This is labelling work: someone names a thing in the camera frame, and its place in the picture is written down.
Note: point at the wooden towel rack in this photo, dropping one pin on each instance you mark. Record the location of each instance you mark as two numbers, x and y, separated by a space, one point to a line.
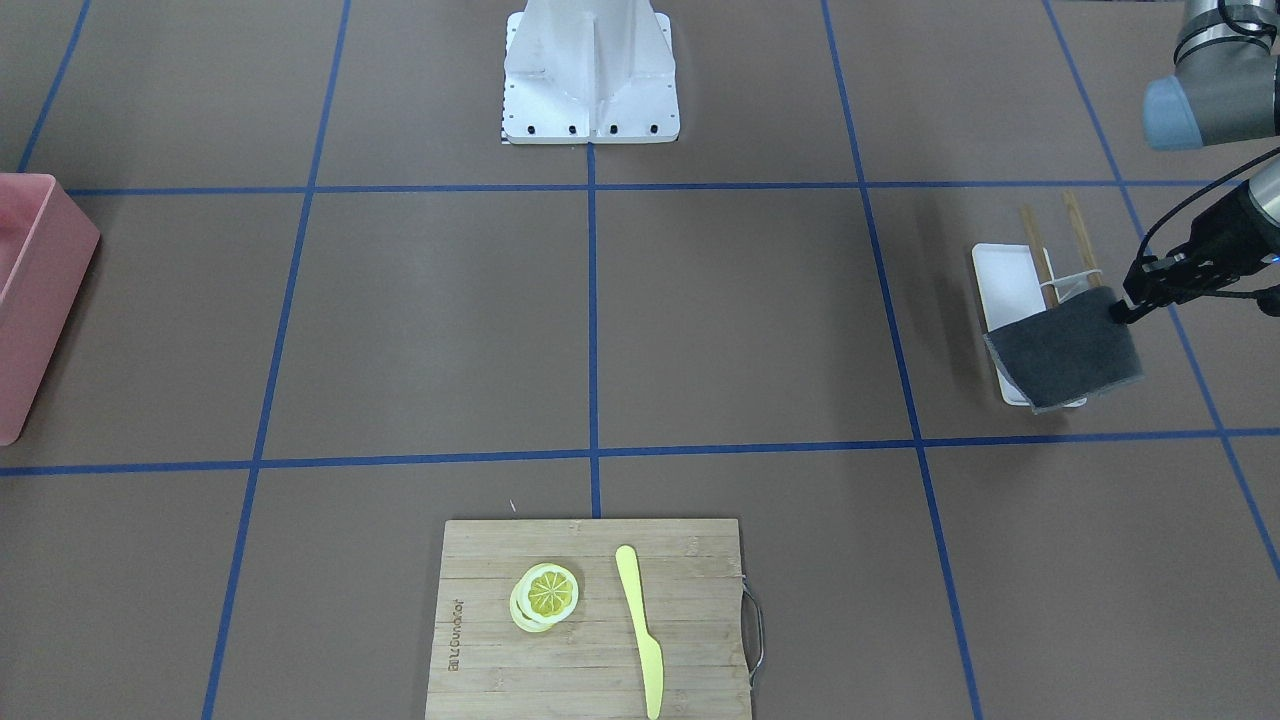
1064 267

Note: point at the yellow plastic knife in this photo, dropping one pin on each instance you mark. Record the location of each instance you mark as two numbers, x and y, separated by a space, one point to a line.
653 667

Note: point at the white rectangular tray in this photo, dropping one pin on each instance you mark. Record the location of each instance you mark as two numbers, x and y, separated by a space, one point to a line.
1010 291

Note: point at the wooden cutting board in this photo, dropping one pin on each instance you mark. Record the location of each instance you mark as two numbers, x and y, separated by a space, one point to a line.
588 666

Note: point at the pink plastic bin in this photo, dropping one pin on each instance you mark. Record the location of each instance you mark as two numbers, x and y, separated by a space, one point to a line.
48 243

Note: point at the yellow lemon slice toy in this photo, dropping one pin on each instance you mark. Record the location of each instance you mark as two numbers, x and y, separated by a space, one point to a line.
544 596

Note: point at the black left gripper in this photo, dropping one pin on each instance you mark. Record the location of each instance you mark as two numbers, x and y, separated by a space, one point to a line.
1229 233

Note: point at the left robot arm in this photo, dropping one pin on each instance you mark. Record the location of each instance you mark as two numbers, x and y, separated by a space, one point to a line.
1223 89

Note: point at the grey cloth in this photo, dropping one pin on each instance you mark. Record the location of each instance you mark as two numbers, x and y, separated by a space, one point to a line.
1067 354

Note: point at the white pedestal column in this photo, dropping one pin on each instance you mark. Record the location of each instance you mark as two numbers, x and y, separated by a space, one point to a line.
589 72

